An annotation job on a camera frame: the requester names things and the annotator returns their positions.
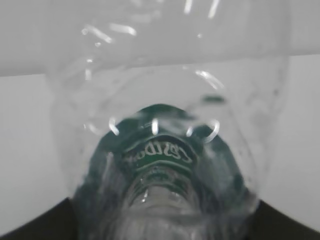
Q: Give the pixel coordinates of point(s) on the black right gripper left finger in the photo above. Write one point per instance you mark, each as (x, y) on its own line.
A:
(58, 223)

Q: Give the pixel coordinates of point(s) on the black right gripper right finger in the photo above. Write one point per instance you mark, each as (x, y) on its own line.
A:
(270, 224)

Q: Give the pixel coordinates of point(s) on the clear water bottle green label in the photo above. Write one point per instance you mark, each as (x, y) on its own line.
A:
(165, 111)

